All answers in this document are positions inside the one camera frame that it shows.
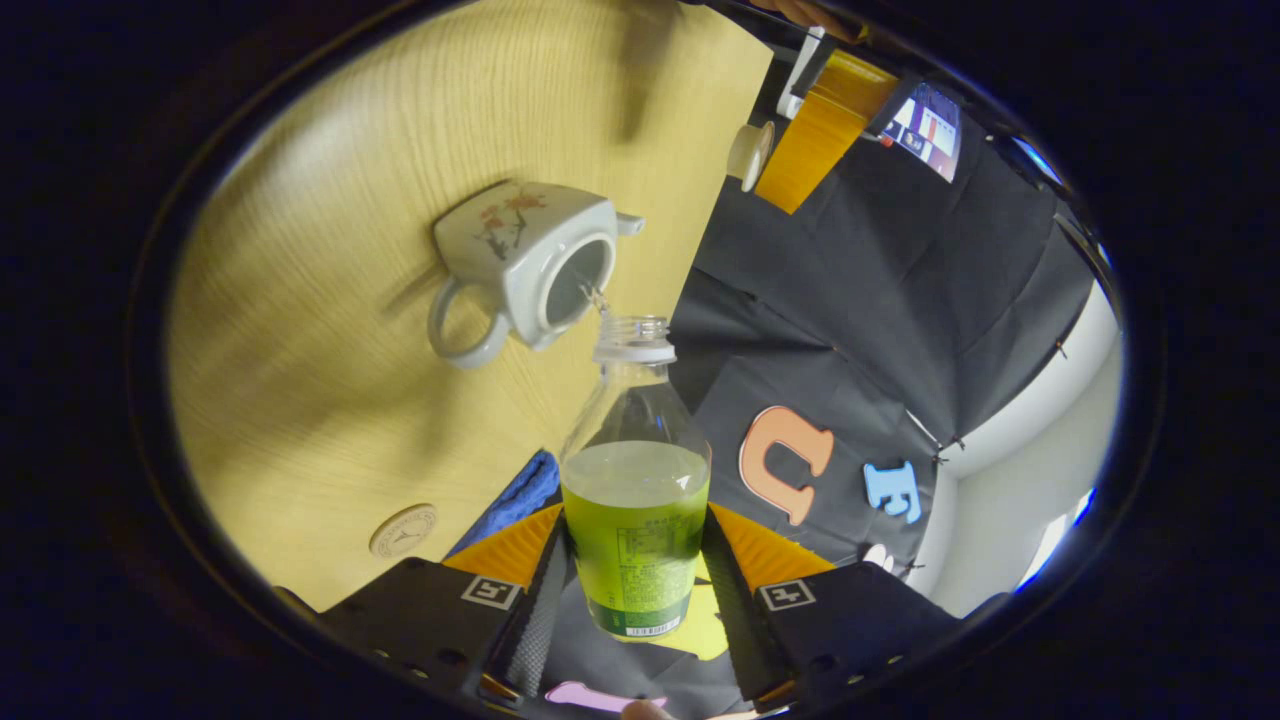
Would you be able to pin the white teacup lid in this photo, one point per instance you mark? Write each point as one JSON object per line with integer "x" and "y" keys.
{"x": 748, "y": 155}

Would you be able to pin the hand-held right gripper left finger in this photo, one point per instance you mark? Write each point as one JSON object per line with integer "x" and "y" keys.
{"x": 540, "y": 620}

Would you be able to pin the computer monitor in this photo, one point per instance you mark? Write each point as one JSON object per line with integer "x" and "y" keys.
{"x": 930, "y": 130}

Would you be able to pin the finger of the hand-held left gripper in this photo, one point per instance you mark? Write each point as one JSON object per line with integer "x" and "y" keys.
{"x": 820, "y": 130}

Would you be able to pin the white ceramic teacup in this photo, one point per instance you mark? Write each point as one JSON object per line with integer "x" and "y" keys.
{"x": 520, "y": 240}

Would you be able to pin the blue towel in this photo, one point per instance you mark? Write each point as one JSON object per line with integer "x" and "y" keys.
{"x": 515, "y": 500}

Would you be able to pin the black backdrop cloth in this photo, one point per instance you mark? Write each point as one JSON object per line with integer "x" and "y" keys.
{"x": 850, "y": 300}

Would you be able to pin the round wooden coaster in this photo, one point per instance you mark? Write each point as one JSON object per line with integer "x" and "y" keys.
{"x": 403, "y": 530}

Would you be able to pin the clear green-label water bottle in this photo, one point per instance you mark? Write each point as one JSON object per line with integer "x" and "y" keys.
{"x": 635, "y": 520}

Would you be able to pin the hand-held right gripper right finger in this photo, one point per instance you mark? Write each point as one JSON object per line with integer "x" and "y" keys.
{"x": 745, "y": 630}

